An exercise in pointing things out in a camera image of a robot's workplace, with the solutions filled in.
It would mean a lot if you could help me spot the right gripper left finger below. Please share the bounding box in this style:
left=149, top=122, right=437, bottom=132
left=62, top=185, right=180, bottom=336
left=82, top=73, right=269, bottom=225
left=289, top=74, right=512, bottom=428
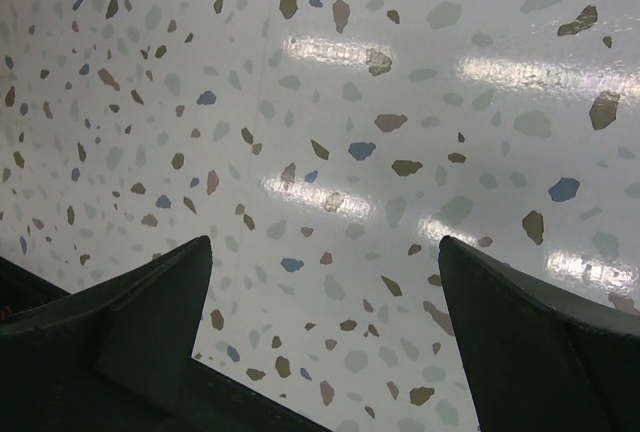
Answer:
left=1, top=236, right=318, bottom=431

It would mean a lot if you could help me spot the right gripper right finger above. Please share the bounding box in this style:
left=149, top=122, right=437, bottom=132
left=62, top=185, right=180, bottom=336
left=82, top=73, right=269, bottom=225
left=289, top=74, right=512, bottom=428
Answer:
left=438, top=236, right=639, bottom=431

